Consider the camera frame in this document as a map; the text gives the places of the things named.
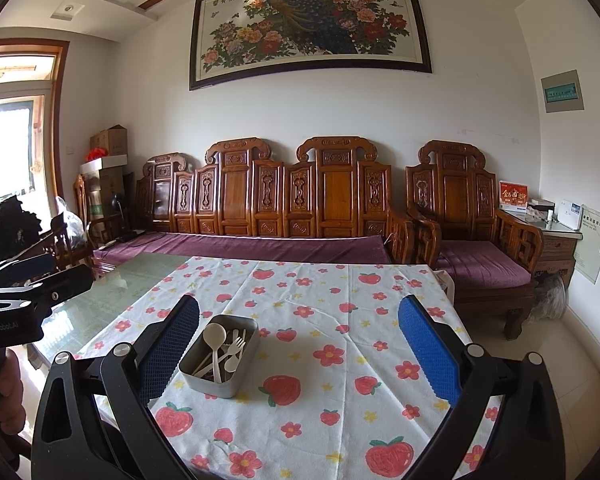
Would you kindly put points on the carved wooden armchair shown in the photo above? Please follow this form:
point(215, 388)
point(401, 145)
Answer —
point(455, 185)

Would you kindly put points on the long purple sofa cushion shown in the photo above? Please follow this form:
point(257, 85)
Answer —
point(240, 247)

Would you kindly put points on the strawberry print tablecloth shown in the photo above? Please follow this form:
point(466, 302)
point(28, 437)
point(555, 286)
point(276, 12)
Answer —
point(330, 320)

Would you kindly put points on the translucent plastic bag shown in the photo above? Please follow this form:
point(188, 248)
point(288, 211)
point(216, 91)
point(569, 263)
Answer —
point(547, 297)

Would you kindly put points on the white wall panel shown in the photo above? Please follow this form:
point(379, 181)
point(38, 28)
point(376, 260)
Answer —
point(594, 245)

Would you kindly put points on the clear plastic bag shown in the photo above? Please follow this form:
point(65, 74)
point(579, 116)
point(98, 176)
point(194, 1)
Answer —
point(72, 220)

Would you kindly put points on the black desk lamp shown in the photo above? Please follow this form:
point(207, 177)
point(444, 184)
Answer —
point(117, 210)

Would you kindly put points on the brown cardboard box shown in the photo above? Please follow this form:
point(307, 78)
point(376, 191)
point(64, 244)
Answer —
point(110, 141)

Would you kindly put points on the white plastic fork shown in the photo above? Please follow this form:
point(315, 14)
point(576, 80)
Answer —
point(233, 335)
point(239, 346)

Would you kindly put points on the carved wooden sofa bench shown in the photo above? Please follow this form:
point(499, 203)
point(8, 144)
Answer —
point(280, 185)

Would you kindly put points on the wooden door frame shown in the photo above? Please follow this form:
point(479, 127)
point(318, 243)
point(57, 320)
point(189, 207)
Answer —
point(60, 110)

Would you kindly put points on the person's left hand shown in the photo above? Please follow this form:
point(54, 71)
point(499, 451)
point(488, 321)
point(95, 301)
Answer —
point(9, 375)

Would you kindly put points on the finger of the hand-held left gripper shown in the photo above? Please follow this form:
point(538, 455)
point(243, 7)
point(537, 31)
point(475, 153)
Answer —
point(30, 266)
point(60, 285)

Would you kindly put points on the large printed cardboard box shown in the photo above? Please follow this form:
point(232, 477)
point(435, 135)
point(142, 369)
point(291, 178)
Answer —
point(107, 190)

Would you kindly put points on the large cream plastic spoon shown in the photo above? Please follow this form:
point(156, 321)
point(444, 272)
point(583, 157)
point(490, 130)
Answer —
point(213, 334)

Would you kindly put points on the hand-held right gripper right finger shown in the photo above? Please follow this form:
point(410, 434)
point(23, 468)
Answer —
point(425, 347)

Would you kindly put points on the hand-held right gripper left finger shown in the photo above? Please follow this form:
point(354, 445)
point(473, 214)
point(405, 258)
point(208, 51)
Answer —
point(172, 350)

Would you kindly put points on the grey electrical panel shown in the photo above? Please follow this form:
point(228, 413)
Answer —
point(561, 91)

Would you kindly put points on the dark tissue box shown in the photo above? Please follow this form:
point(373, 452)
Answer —
point(541, 209)

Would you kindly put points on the flat white box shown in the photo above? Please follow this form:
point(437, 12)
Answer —
point(105, 164)

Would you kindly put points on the dark cloth pile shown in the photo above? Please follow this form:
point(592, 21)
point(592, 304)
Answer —
point(7, 225)

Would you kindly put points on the framed peacock flower painting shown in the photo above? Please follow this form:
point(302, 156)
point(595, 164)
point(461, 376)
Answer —
point(310, 25)

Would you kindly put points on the rectangular metal tray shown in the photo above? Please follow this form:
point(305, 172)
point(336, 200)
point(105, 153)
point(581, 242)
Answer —
point(202, 385)

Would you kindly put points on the wooden dining chair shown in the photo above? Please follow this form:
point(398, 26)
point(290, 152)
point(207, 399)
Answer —
point(67, 245)
point(85, 195)

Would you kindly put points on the wooden side table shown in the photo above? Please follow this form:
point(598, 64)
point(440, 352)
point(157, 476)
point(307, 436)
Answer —
point(557, 250)

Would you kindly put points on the purple armchair cushion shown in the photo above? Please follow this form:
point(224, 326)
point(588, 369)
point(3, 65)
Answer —
point(480, 265)

